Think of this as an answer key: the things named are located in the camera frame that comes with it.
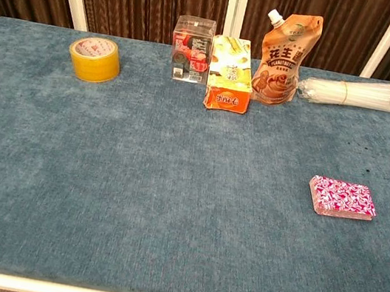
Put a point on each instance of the clear plastic box red contents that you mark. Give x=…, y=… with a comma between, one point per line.
x=189, y=59

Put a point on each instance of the yellow rubber band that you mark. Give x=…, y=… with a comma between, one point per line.
x=344, y=92

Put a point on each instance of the blue table cloth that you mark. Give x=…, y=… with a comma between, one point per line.
x=136, y=181

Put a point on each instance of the clear wrapped straws bundle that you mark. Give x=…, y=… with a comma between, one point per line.
x=370, y=94

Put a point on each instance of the pink patterned small pack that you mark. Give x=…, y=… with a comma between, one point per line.
x=342, y=197

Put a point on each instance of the yellow packing tape roll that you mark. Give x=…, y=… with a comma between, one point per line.
x=93, y=68

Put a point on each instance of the brown peanut butter spout pouch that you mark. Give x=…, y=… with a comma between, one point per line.
x=277, y=81

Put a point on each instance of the orange snack carton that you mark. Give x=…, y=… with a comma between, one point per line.
x=227, y=99

